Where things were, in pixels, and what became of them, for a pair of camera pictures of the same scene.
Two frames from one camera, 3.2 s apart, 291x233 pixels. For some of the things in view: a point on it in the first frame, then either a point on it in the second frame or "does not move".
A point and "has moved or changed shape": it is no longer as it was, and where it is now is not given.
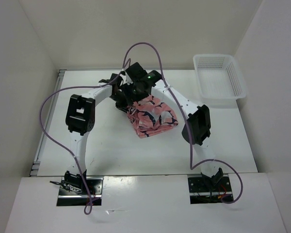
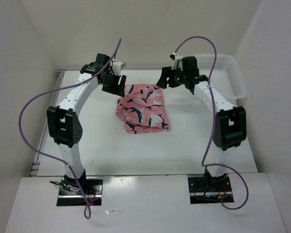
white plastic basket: [219, 82] does not move
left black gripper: [122, 106] to [117, 89]
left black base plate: [94, 184] does not move
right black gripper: [127, 89] to [167, 73]
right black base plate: [199, 187] does not move
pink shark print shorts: [151, 116] has moved or changed shape
